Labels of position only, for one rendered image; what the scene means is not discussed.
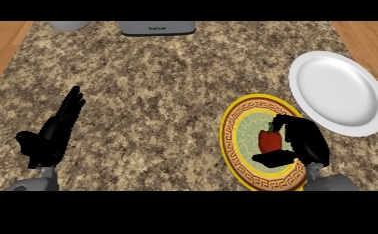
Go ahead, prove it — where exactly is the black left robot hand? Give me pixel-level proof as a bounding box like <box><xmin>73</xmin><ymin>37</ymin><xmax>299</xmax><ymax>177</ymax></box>
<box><xmin>15</xmin><ymin>85</ymin><xmax>88</xmax><ymax>170</ymax></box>

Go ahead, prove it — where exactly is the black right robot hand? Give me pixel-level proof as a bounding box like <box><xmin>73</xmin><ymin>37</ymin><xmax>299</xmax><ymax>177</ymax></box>
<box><xmin>251</xmin><ymin>113</ymin><xmax>333</xmax><ymax>169</ymax></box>

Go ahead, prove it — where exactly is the red bell pepper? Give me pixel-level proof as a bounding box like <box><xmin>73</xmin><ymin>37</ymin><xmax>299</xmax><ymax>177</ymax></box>
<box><xmin>259</xmin><ymin>122</ymin><xmax>285</xmax><ymax>155</ymax></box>

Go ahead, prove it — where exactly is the yellow patterned plate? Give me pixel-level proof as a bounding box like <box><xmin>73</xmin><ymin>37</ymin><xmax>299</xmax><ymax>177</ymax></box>
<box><xmin>219</xmin><ymin>93</ymin><xmax>309</xmax><ymax>192</ymax></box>

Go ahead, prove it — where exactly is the white plate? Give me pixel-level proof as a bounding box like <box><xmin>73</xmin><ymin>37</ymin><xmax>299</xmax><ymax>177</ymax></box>
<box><xmin>288</xmin><ymin>50</ymin><xmax>378</xmax><ymax>138</ymax></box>

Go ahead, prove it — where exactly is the pale grey container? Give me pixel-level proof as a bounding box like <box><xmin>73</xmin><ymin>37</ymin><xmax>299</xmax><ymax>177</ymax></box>
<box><xmin>48</xmin><ymin>21</ymin><xmax>92</xmax><ymax>33</ymax></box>

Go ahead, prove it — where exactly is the grey appliance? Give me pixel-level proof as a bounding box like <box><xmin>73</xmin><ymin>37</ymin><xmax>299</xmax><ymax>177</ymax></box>
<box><xmin>119</xmin><ymin>21</ymin><xmax>198</xmax><ymax>37</ymax></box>

